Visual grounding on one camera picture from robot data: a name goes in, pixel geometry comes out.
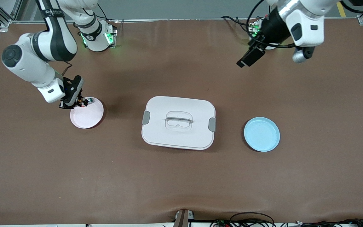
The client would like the brown table mat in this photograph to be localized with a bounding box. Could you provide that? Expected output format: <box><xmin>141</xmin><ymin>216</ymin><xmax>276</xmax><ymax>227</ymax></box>
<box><xmin>0</xmin><ymin>18</ymin><xmax>363</xmax><ymax>225</ymax></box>

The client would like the black cable bundle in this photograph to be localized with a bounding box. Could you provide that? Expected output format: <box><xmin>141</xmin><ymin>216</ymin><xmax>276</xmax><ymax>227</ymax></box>
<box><xmin>295</xmin><ymin>218</ymin><xmax>363</xmax><ymax>227</ymax></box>

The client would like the looped black cable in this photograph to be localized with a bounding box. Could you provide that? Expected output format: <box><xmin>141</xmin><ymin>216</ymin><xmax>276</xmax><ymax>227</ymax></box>
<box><xmin>230</xmin><ymin>212</ymin><xmax>275</xmax><ymax>227</ymax></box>

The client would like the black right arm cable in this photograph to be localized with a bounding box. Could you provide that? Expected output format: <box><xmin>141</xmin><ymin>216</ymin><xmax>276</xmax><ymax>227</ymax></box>
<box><xmin>61</xmin><ymin>61</ymin><xmax>73</xmax><ymax>78</ymax></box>

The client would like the metal bracket post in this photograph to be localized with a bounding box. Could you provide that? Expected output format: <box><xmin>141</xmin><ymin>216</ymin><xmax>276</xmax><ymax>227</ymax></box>
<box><xmin>174</xmin><ymin>209</ymin><xmax>195</xmax><ymax>227</ymax></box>

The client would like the pale pink round plate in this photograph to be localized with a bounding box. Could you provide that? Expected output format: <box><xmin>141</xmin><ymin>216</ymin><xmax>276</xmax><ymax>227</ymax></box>
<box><xmin>70</xmin><ymin>97</ymin><xmax>104</xmax><ymax>129</ymax></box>

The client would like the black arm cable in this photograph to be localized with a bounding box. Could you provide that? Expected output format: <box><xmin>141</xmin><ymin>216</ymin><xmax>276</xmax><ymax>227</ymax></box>
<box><xmin>61</xmin><ymin>61</ymin><xmax>73</xmax><ymax>78</ymax></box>
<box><xmin>221</xmin><ymin>0</ymin><xmax>297</xmax><ymax>51</ymax></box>

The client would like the light blue round plate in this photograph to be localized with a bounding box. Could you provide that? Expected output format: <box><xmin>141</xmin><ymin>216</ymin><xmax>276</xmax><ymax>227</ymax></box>
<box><xmin>244</xmin><ymin>117</ymin><xmax>280</xmax><ymax>152</ymax></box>

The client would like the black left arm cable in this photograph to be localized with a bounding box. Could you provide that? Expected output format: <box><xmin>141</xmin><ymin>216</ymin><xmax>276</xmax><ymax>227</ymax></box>
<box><xmin>221</xmin><ymin>0</ymin><xmax>297</xmax><ymax>51</ymax></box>

